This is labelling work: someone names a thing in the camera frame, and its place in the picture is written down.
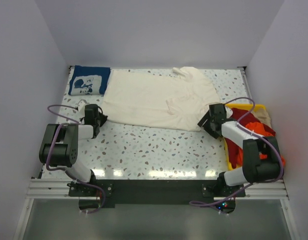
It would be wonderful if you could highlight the cream white t shirt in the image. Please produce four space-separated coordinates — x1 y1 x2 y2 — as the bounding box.
101 67 220 131

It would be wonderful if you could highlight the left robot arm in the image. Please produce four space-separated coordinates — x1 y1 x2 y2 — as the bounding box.
38 104 107 196

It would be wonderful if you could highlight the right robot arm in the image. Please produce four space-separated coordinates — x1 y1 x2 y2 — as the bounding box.
198 103 284 197

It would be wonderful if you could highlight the yellow plastic bin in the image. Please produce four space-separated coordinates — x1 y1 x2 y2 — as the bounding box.
222 103 286 172

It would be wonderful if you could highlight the dark red t shirt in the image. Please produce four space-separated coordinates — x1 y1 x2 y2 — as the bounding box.
225 107 277 168

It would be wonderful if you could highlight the folded blue printed t shirt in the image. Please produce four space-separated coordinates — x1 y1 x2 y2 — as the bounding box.
68 65 111 96

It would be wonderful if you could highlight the orange t shirt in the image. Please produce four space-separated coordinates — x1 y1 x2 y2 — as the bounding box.
226 121 276 168

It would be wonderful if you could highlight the beige t shirt in bin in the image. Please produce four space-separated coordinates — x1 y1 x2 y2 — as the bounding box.
252 108 272 128

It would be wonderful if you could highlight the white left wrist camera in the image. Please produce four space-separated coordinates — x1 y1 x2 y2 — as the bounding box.
77 99 89 116

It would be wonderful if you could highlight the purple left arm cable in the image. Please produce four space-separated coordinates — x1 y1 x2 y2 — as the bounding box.
45 104 107 215

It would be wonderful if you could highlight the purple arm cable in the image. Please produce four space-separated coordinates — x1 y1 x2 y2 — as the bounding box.
45 104 107 215
189 97 286 213

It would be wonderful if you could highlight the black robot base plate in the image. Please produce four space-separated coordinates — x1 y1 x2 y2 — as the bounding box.
67 179 246 213

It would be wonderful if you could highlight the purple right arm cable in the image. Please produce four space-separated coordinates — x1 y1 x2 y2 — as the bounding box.
189 97 286 213

